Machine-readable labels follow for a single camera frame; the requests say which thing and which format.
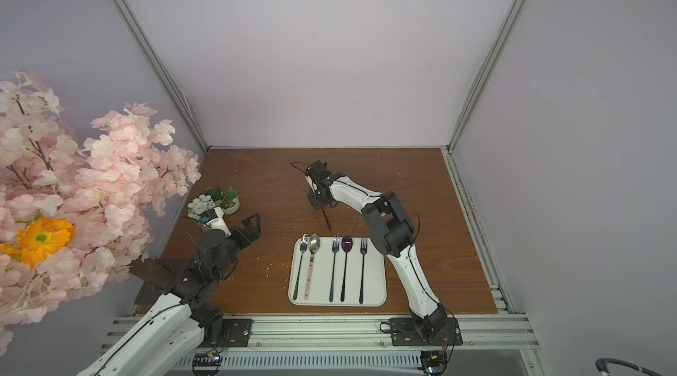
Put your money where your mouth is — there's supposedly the purple spoon long handle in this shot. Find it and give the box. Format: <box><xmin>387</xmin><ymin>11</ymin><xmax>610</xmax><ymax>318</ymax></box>
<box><xmin>321</xmin><ymin>208</ymin><xmax>333</xmax><ymax>232</ymax></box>

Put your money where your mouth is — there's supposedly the blue fork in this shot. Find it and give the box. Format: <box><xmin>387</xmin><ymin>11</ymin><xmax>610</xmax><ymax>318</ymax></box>
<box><xmin>328</xmin><ymin>234</ymin><xmax>341</xmax><ymax>303</ymax></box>

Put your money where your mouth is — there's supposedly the silver spoon pink handle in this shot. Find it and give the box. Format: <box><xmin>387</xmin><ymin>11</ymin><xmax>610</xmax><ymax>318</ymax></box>
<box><xmin>304</xmin><ymin>233</ymin><xmax>321</xmax><ymax>300</ymax></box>

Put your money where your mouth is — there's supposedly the green handled iridescent fork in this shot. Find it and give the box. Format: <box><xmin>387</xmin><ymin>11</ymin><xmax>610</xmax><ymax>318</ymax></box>
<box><xmin>293</xmin><ymin>234</ymin><xmax>310</xmax><ymax>300</ymax></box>

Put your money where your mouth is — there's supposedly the purple fork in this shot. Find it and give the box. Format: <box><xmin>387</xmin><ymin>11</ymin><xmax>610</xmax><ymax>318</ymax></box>
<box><xmin>359</xmin><ymin>238</ymin><xmax>368</xmax><ymax>305</ymax></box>

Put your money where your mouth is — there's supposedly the white plastic tray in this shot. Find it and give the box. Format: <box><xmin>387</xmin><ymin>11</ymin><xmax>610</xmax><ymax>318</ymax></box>
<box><xmin>288</xmin><ymin>237</ymin><xmax>387</xmax><ymax>307</ymax></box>

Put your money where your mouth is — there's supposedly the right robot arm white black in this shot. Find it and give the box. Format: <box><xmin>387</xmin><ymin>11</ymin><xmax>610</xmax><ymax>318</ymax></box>
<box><xmin>304</xmin><ymin>161</ymin><xmax>448</xmax><ymax>344</ymax></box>

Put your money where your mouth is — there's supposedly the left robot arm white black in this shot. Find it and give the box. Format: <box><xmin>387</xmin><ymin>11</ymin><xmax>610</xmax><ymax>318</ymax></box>
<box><xmin>83</xmin><ymin>211</ymin><xmax>261</xmax><ymax>375</ymax></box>

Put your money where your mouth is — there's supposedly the small succulent white pot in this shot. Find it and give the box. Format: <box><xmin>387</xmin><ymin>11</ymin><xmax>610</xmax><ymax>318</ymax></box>
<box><xmin>201</xmin><ymin>187</ymin><xmax>240</xmax><ymax>215</ymax></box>

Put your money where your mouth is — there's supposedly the white flower beige pot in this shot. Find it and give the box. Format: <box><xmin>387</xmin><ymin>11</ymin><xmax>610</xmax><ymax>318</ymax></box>
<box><xmin>187</xmin><ymin>195</ymin><xmax>216</xmax><ymax>219</ymax></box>

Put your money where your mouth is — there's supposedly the dark metal plate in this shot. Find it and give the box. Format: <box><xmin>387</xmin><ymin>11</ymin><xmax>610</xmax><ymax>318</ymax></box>
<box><xmin>130</xmin><ymin>258</ymin><xmax>187</xmax><ymax>306</ymax></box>

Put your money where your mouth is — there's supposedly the left controller board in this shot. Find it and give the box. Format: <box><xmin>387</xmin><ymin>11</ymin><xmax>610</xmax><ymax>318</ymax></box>
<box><xmin>191</xmin><ymin>353</ymin><xmax>224</xmax><ymax>376</ymax></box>

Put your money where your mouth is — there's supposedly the controller board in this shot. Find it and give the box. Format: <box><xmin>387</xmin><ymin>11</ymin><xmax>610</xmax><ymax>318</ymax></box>
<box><xmin>191</xmin><ymin>353</ymin><xmax>224</xmax><ymax>376</ymax></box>
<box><xmin>419</xmin><ymin>351</ymin><xmax>448</xmax><ymax>376</ymax></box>

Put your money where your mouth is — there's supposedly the pink blossom artificial tree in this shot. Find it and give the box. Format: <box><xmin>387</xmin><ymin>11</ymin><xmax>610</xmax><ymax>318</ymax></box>
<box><xmin>1</xmin><ymin>71</ymin><xmax>200</xmax><ymax>349</ymax></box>

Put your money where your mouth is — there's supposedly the orange artificial poppy flower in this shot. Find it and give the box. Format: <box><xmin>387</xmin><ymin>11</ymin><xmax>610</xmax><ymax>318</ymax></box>
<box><xmin>1</xmin><ymin>217</ymin><xmax>76</xmax><ymax>269</ymax></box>

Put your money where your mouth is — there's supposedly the right controller board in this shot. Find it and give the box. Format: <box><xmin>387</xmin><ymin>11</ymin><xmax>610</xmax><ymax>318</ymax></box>
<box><xmin>419</xmin><ymin>351</ymin><xmax>448</xmax><ymax>376</ymax></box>

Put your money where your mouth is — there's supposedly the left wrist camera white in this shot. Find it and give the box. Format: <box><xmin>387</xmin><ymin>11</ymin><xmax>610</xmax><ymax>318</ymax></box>
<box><xmin>199</xmin><ymin>207</ymin><xmax>231</xmax><ymax>237</ymax></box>

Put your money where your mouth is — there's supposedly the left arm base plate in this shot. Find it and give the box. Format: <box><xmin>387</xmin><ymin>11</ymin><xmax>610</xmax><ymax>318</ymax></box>
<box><xmin>201</xmin><ymin>318</ymin><xmax>254</xmax><ymax>349</ymax></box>

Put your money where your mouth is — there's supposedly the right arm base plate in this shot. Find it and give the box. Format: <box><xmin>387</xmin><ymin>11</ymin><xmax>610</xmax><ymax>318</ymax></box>
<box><xmin>378</xmin><ymin>317</ymin><xmax>464</xmax><ymax>347</ymax></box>

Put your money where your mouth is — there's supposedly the aluminium front rail frame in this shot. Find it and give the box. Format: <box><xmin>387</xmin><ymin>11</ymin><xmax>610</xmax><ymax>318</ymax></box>
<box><xmin>107</xmin><ymin>314</ymin><xmax>549</xmax><ymax>375</ymax></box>

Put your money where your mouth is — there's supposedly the left corner aluminium post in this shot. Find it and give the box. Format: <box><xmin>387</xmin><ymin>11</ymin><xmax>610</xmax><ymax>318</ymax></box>
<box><xmin>110</xmin><ymin>0</ymin><xmax>210</xmax><ymax>152</ymax></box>

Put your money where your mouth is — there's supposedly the corner aluminium post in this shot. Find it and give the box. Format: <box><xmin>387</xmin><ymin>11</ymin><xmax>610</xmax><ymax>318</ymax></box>
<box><xmin>446</xmin><ymin>0</ymin><xmax>528</xmax><ymax>154</ymax></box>
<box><xmin>110</xmin><ymin>0</ymin><xmax>210</xmax><ymax>152</ymax></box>

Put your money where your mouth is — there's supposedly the right corner aluminium post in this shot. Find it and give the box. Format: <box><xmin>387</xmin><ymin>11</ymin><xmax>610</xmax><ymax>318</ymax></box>
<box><xmin>446</xmin><ymin>0</ymin><xmax>528</xmax><ymax>154</ymax></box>

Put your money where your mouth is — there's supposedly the black cable loop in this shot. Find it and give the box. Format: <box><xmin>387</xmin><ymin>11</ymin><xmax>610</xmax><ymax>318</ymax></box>
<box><xmin>594</xmin><ymin>357</ymin><xmax>665</xmax><ymax>376</ymax></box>

